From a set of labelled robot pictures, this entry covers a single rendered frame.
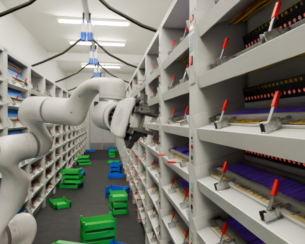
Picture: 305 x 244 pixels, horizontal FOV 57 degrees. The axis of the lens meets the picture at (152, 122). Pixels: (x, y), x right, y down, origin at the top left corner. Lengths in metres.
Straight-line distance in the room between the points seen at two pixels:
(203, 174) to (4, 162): 0.71
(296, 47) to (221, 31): 0.59
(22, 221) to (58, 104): 0.60
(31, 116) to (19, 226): 0.50
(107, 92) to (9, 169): 0.50
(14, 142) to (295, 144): 0.89
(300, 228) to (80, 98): 0.66
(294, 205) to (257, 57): 0.33
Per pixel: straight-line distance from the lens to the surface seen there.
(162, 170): 1.76
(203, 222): 1.12
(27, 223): 1.36
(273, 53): 0.63
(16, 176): 1.16
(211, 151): 1.08
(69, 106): 0.90
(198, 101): 1.06
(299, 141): 0.54
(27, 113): 1.06
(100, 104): 0.82
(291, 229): 0.64
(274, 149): 0.62
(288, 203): 0.70
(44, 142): 1.16
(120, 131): 0.66
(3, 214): 1.26
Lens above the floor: 1.14
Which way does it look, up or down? level
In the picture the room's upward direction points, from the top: straight up
